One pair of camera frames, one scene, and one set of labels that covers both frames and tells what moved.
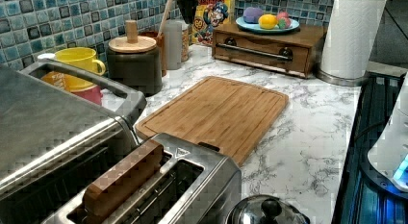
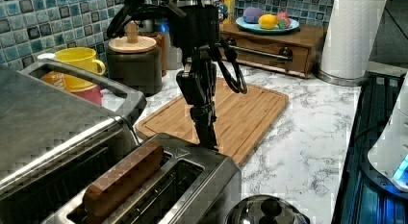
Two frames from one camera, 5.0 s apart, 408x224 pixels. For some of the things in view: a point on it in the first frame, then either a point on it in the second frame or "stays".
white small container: (46, 56) stays
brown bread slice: (105, 192) stays
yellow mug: (81, 58) stays
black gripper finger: (187, 3) → (203, 114)
